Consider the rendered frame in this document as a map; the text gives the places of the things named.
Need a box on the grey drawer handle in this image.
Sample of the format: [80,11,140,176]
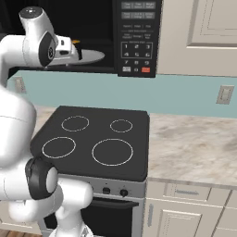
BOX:
[175,189,200,196]

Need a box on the black microwave oven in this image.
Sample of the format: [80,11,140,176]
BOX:
[0,0,163,79]

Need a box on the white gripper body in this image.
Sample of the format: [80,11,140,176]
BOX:
[67,38,81,61]

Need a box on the black oven door handle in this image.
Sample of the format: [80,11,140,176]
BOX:
[88,198,140,210]

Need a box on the grey microwave turntable plate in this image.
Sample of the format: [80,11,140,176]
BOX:
[48,49,106,68]

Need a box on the black oven door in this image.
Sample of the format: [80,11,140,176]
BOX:
[43,197,141,237]

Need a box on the grey cupboard door handle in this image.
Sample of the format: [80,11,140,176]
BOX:
[147,203,155,228]

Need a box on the beige wall cupboard door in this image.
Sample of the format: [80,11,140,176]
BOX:
[156,0,237,78]

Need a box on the silver oven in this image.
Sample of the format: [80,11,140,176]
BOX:
[39,173,148,237]

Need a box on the beige base cupboard door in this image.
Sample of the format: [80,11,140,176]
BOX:
[212,206,237,237]
[143,199,224,237]

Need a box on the beige drawer front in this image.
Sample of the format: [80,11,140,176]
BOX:
[164,181,212,202]
[227,190,237,210]

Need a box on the black hob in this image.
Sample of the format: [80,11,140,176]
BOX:
[29,105,151,183]

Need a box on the beige wall socket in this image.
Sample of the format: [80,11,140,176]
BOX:
[13,76,28,94]
[215,84,235,106]

